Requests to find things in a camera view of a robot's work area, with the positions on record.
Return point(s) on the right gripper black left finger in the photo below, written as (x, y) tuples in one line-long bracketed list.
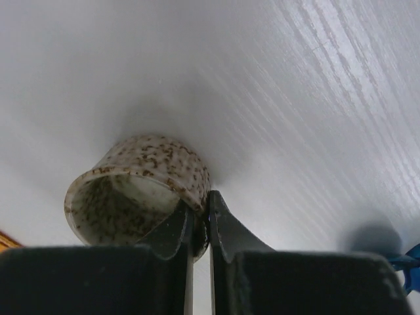
[(151, 277)]

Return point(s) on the orange cartoon mouse placemat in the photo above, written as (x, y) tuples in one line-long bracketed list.
[(6, 242)]

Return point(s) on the blue spoon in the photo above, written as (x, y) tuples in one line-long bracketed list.
[(409, 265)]

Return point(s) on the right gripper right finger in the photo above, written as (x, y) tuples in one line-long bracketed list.
[(250, 277)]

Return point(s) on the speckled ceramic cup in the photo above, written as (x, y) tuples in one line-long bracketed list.
[(136, 186)]

